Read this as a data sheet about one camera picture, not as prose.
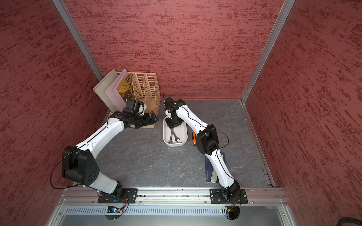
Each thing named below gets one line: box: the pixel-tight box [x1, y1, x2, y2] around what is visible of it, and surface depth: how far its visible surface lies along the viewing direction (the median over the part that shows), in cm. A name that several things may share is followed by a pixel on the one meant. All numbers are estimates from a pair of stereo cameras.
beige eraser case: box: [210, 168, 218, 184], surface depth 78 cm
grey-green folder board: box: [92, 69, 119, 113], surface depth 92 cm
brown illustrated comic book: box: [116, 72, 136, 101], surface depth 101 cm
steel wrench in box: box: [168, 128, 181, 144], surface depth 99 cm
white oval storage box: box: [163, 115, 189, 148], surface depth 99 cm
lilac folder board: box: [104, 68, 129, 113], surface depth 91 cm
